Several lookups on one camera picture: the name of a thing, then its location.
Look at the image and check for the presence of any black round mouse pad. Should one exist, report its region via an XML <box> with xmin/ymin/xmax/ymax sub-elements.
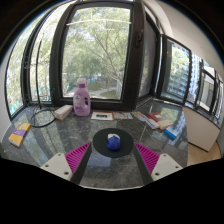
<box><xmin>92</xmin><ymin>127</ymin><xmax>135</xmax><ymax>159</ymax></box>

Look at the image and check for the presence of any cream thick book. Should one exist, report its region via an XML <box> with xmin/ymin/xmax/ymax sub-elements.
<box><xmin>157</xmin><ymin>119</ymin><xmax>174</xmax><ymax>131</ymax></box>

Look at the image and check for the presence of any purple detergent bottle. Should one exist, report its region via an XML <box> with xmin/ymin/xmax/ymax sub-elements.
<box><xmin>72</xmin><ymin>77</ymin><xmax>92</xmax><ymax>118</ymax></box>

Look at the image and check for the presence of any white and orange carton box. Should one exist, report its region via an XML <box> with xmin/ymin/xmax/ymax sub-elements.
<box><xmin>53</xmin><ymin>104</ymin><xmax>74</xmax><ymax>121</ymax></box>

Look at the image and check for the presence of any yellow and purple book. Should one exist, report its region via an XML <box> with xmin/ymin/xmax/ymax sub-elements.
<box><xmin>8</xmin><ymin>122</ymin><xmax>32</xmax><ymax>149</ymax></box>

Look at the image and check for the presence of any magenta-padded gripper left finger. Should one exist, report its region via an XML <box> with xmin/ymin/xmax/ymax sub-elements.
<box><xmin>39</xmin><ymin>142</ymin><xmax>93</xmax><ymax>185</ymax></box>

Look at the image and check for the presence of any black wire rack stand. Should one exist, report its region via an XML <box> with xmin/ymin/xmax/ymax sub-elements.
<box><xmin>30</xmin><ymin>41</ymin><xmax>58</xmax><ymax>129</ymax></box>

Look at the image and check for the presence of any colourful thin booklet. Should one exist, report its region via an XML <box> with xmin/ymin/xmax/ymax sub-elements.
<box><xmin>131</xmin><ymin>111</ymin><xmax>149</xmax><ymax>122</ymax></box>

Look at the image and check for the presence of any blue and white computer mouse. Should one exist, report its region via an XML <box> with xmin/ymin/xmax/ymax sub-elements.
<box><xmin>106</xmin><ymin>133</ymin><xmax>122</xmax><ymax>151</ymax></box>

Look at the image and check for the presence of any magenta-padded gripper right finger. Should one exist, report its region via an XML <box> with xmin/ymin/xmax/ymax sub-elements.
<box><xmin>133</xmin><ymin>142</ymin><xmax>184</xmax><ymax>186</ymax></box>

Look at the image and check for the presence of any small white and blue booklet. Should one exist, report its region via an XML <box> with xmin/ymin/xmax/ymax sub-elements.
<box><xmin>145</xmin><ymin>118</ymin><xmax>160</xmax><ymax>130</ymax></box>

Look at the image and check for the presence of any white card with dark picture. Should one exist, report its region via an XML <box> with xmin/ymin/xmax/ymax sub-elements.
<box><xmin>90</xmin><ymin>110</ymin><xmax>115</xmax><ymax>122</ymax></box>

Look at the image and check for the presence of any blue small box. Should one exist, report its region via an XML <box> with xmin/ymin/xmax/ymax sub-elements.
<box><xmin>164</xmin><ymin>126</ymin><xmax>179</xmax><ymax>140</ymax></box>

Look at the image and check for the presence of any pale printed leaflet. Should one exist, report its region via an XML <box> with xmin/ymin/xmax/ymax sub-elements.
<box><xmin>113</xmin><ymin>111</ymin><xmax>134</xmax><ymax>121</ymax></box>

